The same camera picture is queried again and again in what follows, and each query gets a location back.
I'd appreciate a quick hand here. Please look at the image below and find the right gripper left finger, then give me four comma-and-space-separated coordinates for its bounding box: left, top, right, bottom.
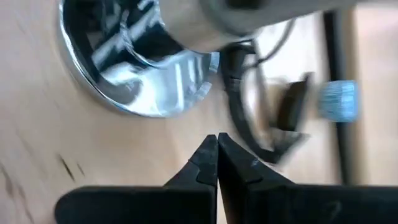
54, 134, 218, 224

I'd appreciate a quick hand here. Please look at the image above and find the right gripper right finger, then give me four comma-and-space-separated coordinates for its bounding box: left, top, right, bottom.
217, 132, 398, 224

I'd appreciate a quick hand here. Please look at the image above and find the blue tape roll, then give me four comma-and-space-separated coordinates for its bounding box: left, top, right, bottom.
317, 80, 360, 123

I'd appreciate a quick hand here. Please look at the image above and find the silver metal cup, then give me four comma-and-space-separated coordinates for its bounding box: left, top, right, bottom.
57, 0, 221, 118

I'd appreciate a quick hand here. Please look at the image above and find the black lamp power cord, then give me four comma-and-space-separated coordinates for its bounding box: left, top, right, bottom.
220, 18, 313, 165

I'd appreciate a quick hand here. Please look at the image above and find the white lightbulb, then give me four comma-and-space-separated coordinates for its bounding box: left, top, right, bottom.
159, 0, 358, 53

